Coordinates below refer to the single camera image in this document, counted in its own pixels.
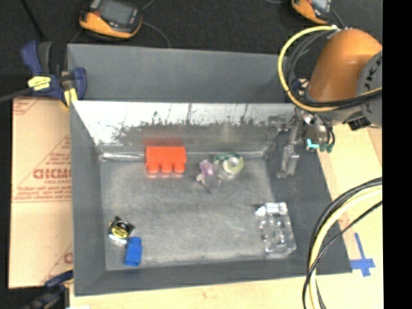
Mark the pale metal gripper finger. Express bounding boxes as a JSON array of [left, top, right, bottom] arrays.
[[276, 146, 291, 179], [288, 147, 301, 176]]

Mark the clear jar with green label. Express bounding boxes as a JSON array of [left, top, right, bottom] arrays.
[[213, 153, 245, 182]]

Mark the clear plastic box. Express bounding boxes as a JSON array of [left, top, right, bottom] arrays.
[[255, 201, 297, 259]]

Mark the purple and clear plastic piece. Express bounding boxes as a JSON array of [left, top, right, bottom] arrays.
[[196, 159, 223, 193]]

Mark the red-orange toy building block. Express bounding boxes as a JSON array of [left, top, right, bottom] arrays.
[[144, 145, 188, 178]]

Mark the grey metal bin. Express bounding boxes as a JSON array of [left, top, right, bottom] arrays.
[[66, 43, 352, 296]]

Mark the blue toy building block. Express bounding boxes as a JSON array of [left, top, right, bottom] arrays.
[[123, 236, 143, 267]]

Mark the black and yellow tape measure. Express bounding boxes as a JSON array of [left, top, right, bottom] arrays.
[[108, 216, 136, 246]]

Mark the brown cardboard board red print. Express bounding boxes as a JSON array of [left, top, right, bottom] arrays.
[[7, 96, 75, 290]]

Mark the black cylinder on white bracket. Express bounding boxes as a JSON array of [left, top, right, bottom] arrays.
[[346, 115, 371, 131]]

